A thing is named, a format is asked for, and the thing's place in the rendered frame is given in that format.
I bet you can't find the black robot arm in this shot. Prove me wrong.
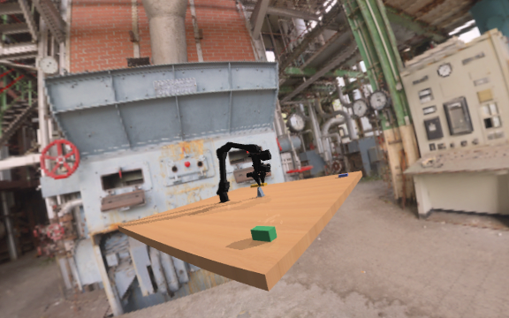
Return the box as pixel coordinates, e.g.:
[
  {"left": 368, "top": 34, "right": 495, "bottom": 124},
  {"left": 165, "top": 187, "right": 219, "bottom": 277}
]
[{"left": 216, "top": 142, "right": 271, "bottom": 203}]

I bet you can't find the green block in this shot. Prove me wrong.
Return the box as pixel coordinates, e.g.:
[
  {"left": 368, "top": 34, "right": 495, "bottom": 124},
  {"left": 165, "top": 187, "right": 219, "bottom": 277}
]
[{"left": 250, "top": 226, "right": 277, "bottom": 242}]

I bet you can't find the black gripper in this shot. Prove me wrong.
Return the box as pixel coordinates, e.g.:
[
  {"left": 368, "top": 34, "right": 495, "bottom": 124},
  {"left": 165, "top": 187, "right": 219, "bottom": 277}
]
[{"left": 247, "top": 162, "right": 271, "bottom": 186}]

